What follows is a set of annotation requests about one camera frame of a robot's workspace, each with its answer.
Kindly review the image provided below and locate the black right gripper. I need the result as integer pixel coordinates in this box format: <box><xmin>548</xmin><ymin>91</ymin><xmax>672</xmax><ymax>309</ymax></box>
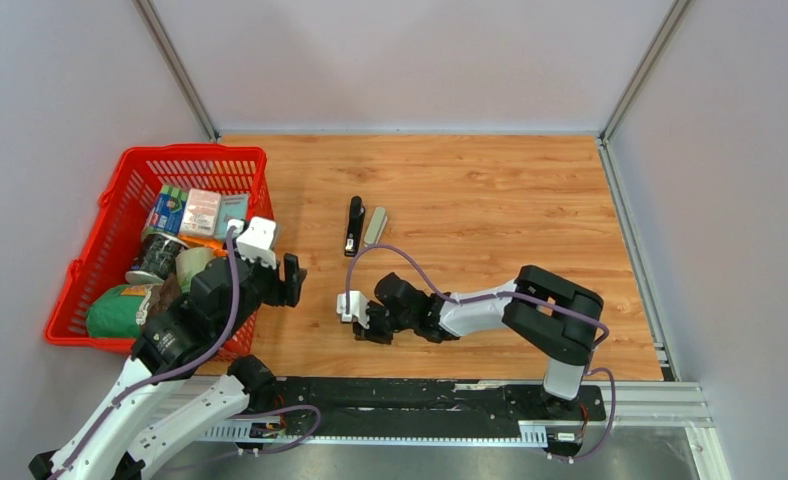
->
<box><xmin>353</xmin><ymin>300</ymin><xmax>416</xmax><ymax>346</ymax></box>

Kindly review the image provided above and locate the black stapler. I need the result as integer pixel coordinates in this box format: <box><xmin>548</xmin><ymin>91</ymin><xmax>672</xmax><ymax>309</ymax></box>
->
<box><xmin>343</xmin><ymin>196</ymin><xmax>365</xmax><ymax>257</ymax></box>

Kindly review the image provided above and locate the teal sponge pack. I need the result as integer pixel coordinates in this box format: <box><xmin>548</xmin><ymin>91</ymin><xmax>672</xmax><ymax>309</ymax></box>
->
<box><xmin>213</xmin><ymin>193</ymin><xmax>249</xmax><ymax>240</ymax></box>

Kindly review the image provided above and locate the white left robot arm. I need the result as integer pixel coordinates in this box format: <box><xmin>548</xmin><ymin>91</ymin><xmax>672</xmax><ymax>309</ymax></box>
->
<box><xmin>28</xmin><ymin>253</ymin><xmax>307</xmax><ymax>479</ymax></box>

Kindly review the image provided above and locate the aluminium slotted cable rail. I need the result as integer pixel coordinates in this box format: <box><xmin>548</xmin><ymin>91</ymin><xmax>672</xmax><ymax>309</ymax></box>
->
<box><xmin>195</xmin><ymin>419</ymin><xmax>549</xmax><ymax>448</ymax></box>

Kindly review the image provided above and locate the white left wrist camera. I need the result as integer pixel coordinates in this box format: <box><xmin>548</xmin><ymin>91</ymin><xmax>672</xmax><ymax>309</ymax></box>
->
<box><xmin>226</xmin><ymin>216</ymin><xmax>279</xmax><ymax>269</ymax></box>

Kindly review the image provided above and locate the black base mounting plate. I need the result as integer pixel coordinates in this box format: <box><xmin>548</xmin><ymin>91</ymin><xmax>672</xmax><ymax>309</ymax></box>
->
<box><xmin>241</xmin><ymin>377</ymin><xmax>608</xmax><ymax>440</ymax></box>

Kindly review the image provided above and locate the green snack bag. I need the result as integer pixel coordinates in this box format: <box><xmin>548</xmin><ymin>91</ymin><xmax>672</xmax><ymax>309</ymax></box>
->
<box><xmin>86</xmin><ymin>284</ymin><xmax>161</xmax><ymax>339</ymax></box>

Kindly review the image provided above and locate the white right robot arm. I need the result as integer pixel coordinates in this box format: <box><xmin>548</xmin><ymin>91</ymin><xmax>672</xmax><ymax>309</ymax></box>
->
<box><xmin>336</xmin><ymin>265</ymin><xmax>608</xmax><ymax>419</ymax></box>

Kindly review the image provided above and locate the blue green scrubber pack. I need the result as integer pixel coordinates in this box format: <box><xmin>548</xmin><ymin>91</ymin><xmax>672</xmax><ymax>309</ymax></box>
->
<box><xmin>140</xmin><ymin>184</ymin><xmax>188</xmax><ymax>239</ymax></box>

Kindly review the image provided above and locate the pink sponge pack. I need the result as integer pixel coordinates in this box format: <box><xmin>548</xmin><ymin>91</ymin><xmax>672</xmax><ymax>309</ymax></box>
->
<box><xmin>178</xmin><ymin>188</ymin><xmax>222</xmax><ymax>237</ymax></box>

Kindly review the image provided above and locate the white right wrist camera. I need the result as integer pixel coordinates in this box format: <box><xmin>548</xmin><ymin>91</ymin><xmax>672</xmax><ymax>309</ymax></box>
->
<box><xmin>336</xmin><ymin>290</ymin><xmax>369</xmax><ymax>329</ymax></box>

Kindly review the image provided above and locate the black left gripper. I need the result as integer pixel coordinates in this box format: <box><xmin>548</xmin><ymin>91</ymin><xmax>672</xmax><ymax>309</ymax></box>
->
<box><xmin>221</xmin><ymin>236</ymin><xmax>310</xmax><ymax>339</ymax></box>

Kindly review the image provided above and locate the red plastic shopping basket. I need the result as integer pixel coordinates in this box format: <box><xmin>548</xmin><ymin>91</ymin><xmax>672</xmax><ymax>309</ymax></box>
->
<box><xmin>44</xmin><ymin>143</ymin><xmax>274</xmax><ymax>355</ymax></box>

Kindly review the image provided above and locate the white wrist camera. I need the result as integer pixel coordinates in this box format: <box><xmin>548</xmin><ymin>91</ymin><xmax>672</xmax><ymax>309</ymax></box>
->
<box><xmin>226</xmin><ymin>216</ymin><xmax>279</xmax><ymax>269</ymax></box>
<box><xmin>336</xmin><ymin>290</ymin><xmax>369</xmax><ymax>329</ymax></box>

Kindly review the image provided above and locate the dark glass jar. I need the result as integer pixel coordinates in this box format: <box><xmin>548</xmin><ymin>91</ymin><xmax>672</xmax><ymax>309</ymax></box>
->
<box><xmin>124</xmin><ymin>233</ymin><xmax>188</xmax><ymax>285</ymax></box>

